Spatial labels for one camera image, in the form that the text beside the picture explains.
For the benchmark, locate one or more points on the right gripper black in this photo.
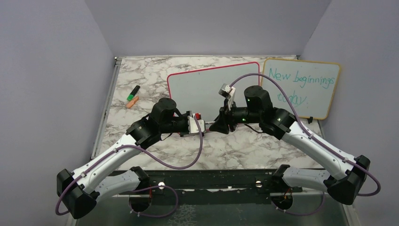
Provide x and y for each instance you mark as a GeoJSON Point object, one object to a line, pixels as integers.
{"type": "Point", "coordinates": [225, 118]}

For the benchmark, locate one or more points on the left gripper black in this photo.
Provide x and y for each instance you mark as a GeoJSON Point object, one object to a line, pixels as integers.
{"type": "Point", "coordinates": [188, 113]}

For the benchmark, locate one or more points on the red framed whiteboard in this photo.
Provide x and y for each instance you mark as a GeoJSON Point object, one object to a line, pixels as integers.
{"type": "Point", "coordinates": [197, 90]}

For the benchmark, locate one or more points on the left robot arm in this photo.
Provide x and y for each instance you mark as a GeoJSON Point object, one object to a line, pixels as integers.
{"type": "Point", "coordinates": [81, 189]}

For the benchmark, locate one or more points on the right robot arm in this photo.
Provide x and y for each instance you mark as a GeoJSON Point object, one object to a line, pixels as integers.
{"type": "Point", "coordinates": [343, 174]}

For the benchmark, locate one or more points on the yellow framed written whiteboard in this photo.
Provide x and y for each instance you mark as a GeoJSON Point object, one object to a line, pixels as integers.
{"type": "Point", "coordinates": [308, 86]}

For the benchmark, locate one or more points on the orange highlighter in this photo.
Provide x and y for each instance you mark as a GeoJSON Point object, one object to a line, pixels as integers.
{"type": "Point", "coordinates": [132, 102]}

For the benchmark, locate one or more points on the green highlighter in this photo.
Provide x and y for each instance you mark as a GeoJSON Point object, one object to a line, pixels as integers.
{"type": "Point", "coordinates": [133, 93]}

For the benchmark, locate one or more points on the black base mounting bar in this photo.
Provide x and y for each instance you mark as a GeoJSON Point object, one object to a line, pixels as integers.
{"type": "Point", "coordinates": [208, 187]}

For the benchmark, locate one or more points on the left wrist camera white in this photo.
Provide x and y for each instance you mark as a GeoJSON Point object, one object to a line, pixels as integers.
{"type": "Point", "coordinates": [195, 125]}

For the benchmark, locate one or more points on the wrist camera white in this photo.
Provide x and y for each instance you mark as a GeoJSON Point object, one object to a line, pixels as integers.
{"type": "Point", "coordinates": [195, 125]}
{"type": "Point", "coordinates": [228, 93]}

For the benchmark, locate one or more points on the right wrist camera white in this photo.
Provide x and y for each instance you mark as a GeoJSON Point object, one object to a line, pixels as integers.
{"type": "Point", "coordinates": [228, 93]}

